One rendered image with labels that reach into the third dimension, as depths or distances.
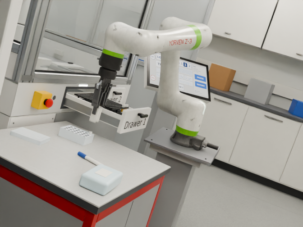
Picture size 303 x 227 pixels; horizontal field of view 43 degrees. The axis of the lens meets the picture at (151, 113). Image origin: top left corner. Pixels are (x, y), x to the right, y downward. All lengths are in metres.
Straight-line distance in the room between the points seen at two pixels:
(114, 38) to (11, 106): 0.50
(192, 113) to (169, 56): 0.31
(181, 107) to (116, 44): 0.61
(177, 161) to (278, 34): 3.28
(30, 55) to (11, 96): 0.18
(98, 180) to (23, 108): 0.60
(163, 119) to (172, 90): 0.78
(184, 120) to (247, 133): 2.76
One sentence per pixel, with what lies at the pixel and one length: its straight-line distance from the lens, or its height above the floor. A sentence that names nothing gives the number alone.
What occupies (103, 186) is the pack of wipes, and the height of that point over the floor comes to 0.79.
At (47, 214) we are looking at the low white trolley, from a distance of 1.30.
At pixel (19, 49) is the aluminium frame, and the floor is 1.07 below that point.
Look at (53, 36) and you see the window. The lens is 1.73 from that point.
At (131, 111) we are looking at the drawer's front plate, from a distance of 1.76.
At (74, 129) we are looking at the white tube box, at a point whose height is 0.80.
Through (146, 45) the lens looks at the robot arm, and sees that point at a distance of 1.49.
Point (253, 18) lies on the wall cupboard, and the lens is 5.07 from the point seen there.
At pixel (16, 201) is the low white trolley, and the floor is 0.63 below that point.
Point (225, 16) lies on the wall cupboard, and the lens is 5.10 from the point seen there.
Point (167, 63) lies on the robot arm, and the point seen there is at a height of 1.17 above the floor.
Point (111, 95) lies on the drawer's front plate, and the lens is 2.25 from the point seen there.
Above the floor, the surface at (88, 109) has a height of 0.86.
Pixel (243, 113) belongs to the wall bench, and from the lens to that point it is 4.70.
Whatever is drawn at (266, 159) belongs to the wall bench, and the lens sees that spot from 4.78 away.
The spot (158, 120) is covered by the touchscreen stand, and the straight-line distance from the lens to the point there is 2.80.
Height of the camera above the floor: 1.27
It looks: 11 degrees down
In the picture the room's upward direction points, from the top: 17 degrees clockwise
